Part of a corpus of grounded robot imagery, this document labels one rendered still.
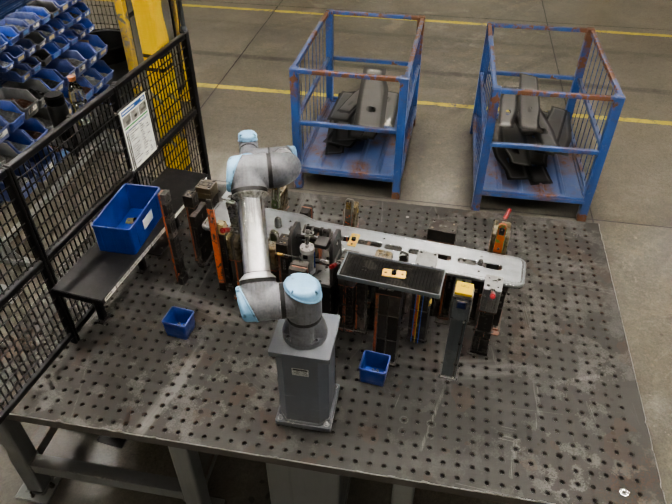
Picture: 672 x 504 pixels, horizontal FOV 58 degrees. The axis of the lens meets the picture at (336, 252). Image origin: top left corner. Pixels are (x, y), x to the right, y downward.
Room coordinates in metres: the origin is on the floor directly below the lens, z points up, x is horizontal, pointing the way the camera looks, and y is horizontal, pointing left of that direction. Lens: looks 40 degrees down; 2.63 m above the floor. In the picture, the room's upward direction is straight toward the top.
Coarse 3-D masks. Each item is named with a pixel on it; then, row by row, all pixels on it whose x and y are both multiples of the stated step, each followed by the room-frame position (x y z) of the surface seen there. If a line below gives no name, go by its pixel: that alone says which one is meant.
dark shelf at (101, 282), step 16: (160, 176) 2.45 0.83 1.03; (176, 176) 2.45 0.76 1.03; (192, 176) 2.45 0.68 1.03; (176, 192) 2.32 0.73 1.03; (176, 208) 2.20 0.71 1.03; (160, 224) 2.08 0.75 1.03; (96, 256) 1.87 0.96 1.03; (112, 256) 1.87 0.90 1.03; (128, 256) 1.87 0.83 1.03; (80, 272) 1.77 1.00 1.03; (96, 272) 1.77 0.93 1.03; (112, 272) 1.77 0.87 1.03; (128, 272) 1.79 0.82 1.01; (64, 288) 1.68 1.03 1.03; (80, 288) 1.68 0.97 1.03; (96, 288) 1.68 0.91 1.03; (112, 288) 1.69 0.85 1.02; (96, 304) 1.62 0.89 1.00
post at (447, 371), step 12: (456, 300) 1.52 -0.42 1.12; (468, 300) 1.51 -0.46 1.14; (456, 312) 1.52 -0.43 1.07; (468, 312) 1.51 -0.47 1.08; (456, 324) 1.52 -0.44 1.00; (456, 336) 1.52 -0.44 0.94; (456, 348) 1.52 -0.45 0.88; (444, 360) 1.53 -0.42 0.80; (456, 360) 1.51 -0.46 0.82; (444, 372) 1.53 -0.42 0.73; (456, 372) 1.51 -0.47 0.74
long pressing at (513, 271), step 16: (224, 208) 2.24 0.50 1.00; (208, 224) 2.12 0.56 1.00; (272, 224) 2.12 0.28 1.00; (288, 224) 2.12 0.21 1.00; (304, 224) 2.12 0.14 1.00; (320, 224) 2.12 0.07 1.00; (336, 224) 2.12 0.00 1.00; (304, 240) 2.02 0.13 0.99; (368, 240) 2.01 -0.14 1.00; (384, 240) 2.01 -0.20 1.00; (400, 240) 2.01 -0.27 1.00; (416, 240) 2.01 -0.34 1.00; (416, 256) 1.90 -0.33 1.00; (464, 256) 1.90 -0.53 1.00; (496, 256) 1.90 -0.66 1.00; (512, 256) 1.91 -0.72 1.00; (448, 272) 1.80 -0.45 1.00; (464, 272) 1.81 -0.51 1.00; (480, 272) 1.81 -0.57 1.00; (496, 272) 1.81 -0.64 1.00; (512, 272) 1.81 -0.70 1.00
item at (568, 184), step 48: (480, 96) 4.52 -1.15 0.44; (528, 96) 4.21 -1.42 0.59; (576, 96) 3.50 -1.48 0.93; (624, 96) 3.47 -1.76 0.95; (480, 144) 4.25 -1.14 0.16; (528, 144) 3.56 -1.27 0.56; (576, 144) 4.20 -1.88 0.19; (480, 192) 3.57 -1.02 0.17; (528, 192) 3.54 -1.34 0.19; (576, 192) 3.58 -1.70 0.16
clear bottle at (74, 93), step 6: (72, 78) 2.22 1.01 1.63; (72, 84) 2.22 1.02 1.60; (78, 84) 2.24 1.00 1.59; (72, 90) 2.21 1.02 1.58; (78, 90) 2.22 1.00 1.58; (72, 96) 2.20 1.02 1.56; (78, 96) 2.21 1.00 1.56; (84, 96) 2.23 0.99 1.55; (72, 102) 2.20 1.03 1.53; (78, 102) 2.20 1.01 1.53; (84, 102) 2.22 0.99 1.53; (72, 108) 2.21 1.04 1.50; (78, 108) 2.20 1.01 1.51; (90, 114) 2.23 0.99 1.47; (84, 120) 2.20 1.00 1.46
